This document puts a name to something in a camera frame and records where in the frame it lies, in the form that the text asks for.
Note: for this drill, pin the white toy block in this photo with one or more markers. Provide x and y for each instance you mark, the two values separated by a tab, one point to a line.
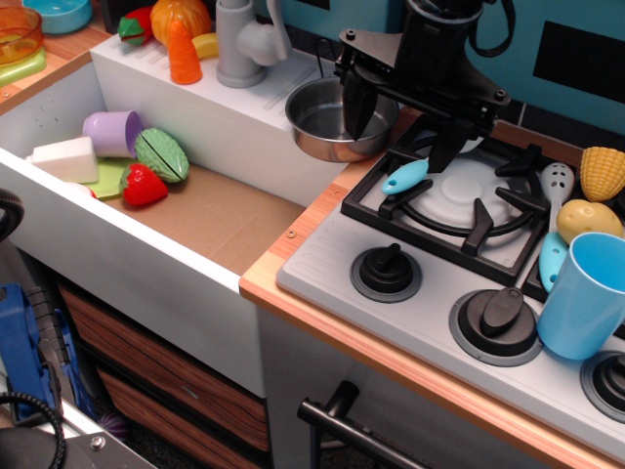
71	161

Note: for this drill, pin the green toy bitter gourd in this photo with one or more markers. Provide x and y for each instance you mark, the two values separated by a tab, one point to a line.
162	154

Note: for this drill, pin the white toy sink basin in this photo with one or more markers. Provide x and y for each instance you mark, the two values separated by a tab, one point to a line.
173	266

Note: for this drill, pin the black oven door handle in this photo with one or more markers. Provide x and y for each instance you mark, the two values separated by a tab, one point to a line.
332	419

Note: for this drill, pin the middle black stove knob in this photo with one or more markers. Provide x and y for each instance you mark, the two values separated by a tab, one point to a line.
496	327

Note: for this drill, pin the upper wooden drawer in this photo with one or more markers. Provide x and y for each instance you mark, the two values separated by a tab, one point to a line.
163	371

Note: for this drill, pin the yellow toy banana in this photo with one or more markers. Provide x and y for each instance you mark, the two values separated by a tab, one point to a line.
206	45

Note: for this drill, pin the red green toy pepper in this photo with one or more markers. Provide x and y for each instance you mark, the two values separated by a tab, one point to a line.
135	27

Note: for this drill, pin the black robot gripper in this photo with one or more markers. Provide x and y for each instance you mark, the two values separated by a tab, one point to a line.
426	67

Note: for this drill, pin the left black stove knob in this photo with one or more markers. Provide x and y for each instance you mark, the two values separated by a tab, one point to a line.
386	274

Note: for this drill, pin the orange toy carrot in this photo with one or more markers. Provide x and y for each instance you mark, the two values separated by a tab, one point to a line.
185	67

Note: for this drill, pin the wooden drawer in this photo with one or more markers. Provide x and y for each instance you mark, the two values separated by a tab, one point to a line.
198	443
163	371

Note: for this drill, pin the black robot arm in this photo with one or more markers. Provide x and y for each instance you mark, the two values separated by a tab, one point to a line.
444	11

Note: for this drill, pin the blue clamp tool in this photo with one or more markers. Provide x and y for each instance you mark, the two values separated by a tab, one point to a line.
38	352

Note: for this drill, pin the yellow toy corn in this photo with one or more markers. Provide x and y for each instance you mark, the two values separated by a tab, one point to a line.
602	173

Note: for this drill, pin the light blue plastic cup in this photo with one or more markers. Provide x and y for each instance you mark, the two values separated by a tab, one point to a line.
586	304

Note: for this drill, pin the black stove grate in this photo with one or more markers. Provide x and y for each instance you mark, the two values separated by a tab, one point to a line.
486	212

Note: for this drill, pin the lower wooden drawer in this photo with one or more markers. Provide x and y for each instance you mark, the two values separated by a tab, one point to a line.
198	443

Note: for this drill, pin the green plastic board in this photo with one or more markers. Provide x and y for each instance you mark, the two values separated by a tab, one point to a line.
11	73

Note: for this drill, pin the grey stove top panel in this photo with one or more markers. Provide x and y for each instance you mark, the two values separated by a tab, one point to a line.
547	388

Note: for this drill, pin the red toy strawberry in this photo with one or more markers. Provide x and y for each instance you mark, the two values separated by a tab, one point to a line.
139	185

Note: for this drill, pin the toy potato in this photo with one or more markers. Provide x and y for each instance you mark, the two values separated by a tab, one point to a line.
580	216

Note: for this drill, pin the purple plastic cup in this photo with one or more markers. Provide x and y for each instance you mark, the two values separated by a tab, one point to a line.
113	133

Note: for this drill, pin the grey toy faucet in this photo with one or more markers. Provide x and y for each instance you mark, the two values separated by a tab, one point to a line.
247	47

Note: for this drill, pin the orange toy pumpkin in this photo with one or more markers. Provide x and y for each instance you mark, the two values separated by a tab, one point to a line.
194	14

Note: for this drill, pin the blue plastic bowl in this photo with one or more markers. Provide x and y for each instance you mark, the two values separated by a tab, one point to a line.
61	16

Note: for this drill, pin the blue handled slotted spoon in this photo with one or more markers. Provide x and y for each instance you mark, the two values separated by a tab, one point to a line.
557	183

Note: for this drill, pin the light green plate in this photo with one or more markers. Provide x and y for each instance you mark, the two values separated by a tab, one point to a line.
111	170

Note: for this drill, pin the orange transparent bowl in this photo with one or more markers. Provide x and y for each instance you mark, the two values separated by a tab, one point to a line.
21	34

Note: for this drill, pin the small steel pan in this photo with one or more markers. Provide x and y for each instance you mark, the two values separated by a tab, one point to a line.
316	114

